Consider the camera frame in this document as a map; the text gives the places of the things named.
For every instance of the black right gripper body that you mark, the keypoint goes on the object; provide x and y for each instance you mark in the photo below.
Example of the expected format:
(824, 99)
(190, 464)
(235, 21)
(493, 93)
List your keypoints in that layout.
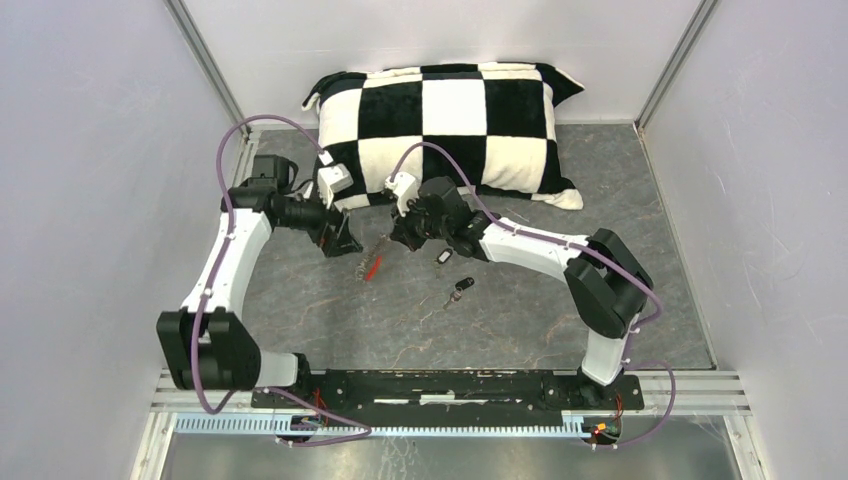
(417, 227)

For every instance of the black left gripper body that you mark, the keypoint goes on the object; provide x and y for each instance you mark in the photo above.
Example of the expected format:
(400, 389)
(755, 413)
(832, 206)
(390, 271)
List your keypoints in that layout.
(324, 235)

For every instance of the metal key organizer red handle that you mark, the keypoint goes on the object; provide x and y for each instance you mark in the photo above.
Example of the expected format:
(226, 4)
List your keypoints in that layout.
(371, 260)

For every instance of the key with black tag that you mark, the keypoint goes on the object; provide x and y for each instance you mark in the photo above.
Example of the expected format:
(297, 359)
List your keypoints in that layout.
(441, 260)
(459, 288)

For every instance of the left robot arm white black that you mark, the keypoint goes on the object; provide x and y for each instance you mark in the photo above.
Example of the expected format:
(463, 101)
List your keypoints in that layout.
(204, 342)

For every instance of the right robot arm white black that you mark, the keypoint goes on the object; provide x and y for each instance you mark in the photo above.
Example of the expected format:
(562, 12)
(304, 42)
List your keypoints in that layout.
(608, 285)

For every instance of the black white checkered pillow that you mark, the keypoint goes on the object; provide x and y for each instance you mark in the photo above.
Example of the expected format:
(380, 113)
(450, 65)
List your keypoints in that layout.
(489, 126)

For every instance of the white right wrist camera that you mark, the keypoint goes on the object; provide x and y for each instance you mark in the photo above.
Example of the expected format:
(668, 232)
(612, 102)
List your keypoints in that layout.
(403, 186)

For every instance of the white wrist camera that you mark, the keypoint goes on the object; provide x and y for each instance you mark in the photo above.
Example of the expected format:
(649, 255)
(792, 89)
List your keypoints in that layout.
(331, 178)
(403, 186)

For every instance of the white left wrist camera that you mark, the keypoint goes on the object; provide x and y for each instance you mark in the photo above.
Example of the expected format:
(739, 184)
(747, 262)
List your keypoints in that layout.
(331, 178)

